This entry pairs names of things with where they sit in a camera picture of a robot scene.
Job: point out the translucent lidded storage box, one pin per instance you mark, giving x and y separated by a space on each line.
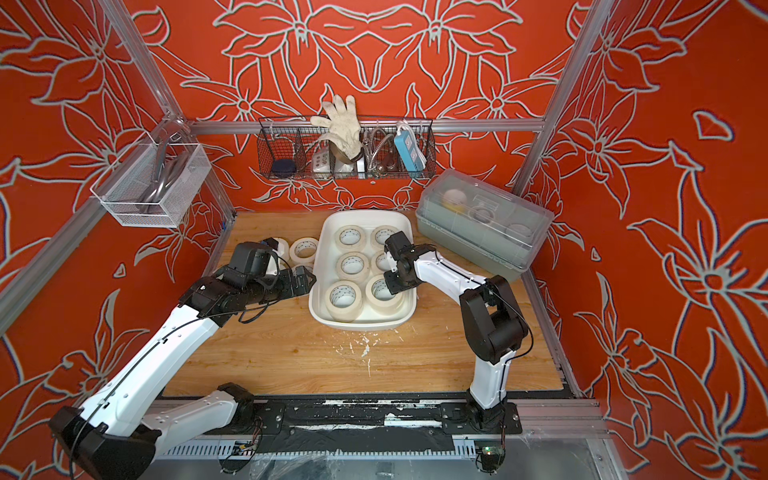
490 227

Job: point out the black wire wall basket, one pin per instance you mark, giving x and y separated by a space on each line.
292 148

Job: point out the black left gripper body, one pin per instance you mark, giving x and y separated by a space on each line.
276 286

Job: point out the beige masking tape roll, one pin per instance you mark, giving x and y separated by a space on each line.
380 234
350 238
380 298
344 301
303 251
353 266
281 247
381 262

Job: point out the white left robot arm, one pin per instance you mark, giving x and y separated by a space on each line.
112 435

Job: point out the white plastic storage tray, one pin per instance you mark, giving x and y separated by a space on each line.
325 270

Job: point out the white work glove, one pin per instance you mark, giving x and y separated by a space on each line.
341 124

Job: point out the dark blue round object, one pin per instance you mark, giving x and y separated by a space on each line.
283 168

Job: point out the blue white box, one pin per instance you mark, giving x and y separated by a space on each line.
406 143

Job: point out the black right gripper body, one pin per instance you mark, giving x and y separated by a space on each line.
397 282

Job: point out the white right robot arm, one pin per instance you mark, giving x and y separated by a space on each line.
493 326

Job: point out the white mesh wall basket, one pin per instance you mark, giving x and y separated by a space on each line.
153 183

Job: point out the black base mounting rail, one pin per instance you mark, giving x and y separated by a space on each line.
452 413

